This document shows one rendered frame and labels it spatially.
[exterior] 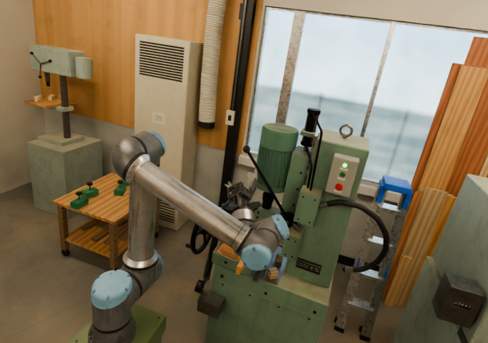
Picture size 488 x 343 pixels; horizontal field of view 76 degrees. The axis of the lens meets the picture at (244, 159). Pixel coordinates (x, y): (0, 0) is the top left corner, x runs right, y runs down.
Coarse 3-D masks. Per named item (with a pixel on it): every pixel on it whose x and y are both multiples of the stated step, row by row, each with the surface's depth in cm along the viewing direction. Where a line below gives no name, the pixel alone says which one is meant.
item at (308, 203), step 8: (304, 192) 132; (312, 192) 133; (320, 192) 134; (304, 200) 133; (312, 200) 131; (296, 208) 135; (304, 208) 134; (312, 208) 132; (296, 216) 136; (304, 216) 135; (312, 216) 134; (304, 224) 136; (312, 224) 135
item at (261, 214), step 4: (260, 208) 161; (272, 208) 163; (276, 208) 163; (256, 212) 161; (260, 212) 161; (264, 212) 160; (268, 212) 159; (272, 212) 159; (276, 212) 159; (256, 216) 162; (260, 216) 161; (264, 216) 160; (268, 216) 160; (260, 220) 162
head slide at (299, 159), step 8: (296, 152) 143; (304, 152) 145; (296, 160) 142; (304, 160) 140; (296, 168) 143; (304, 168) 141; (288, 176) 145; (296, 176) 144; (304, 176) 143; (288, 184) 147; (296, 184) 145; (288, 192) 148; (296, 192) 146; (288, 200) 149; (296, 200) 147; (288, 208) 150
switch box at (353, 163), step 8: (336, 160) 125; (344, 160) 124; (352, 160) 124; (336, 168) 126; (344, 168) 125; (352, 168) 124; (336, 176) 127; (352, 176) 125; (328, 184) 129; (344, 184) 127; (352, 184) 126; (328, 192) 130; (336, 192) 129; (344, 192) 128
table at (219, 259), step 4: (220, 244) 156; (216, 248) 153; (216, 252) 150; (212, 256) 150; (216, 256) 149; (220, 256) 149; (224, 256) 148; (212, 260) 151; (216, 260) 150; (220, 260) 149; (224, 260) 148; (228, 260) 148; (232, 260) 147; (236, 260) 146; (220, 264) 150; (224, 264) 149; (228, 264) 148; (232, 264) 147; (236, 264) 147; (232, 268) 148; (236, 268) 147; (244, 268) 146; (244, 272) 146; (248, 272) 145; (252, 272) 145
